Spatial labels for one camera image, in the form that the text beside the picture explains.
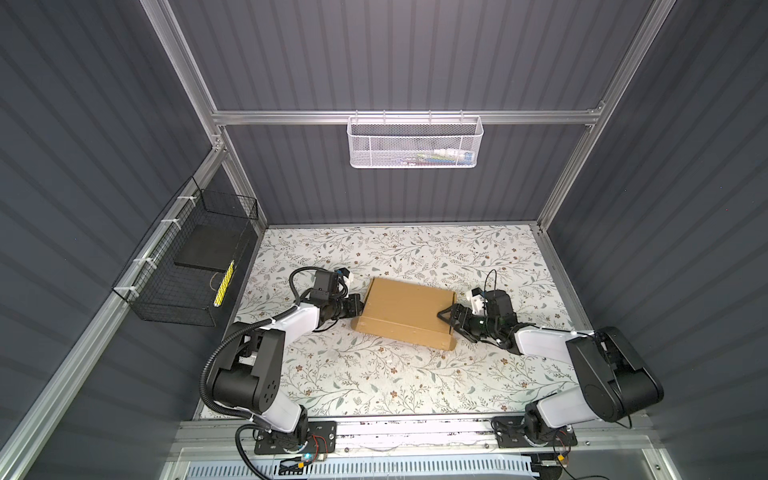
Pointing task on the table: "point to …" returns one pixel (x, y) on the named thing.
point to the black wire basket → (188, 270)
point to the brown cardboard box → (408, 312)
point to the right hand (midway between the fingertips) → (449, 322)
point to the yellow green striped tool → (224, 285)
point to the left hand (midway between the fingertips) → (362, 304)
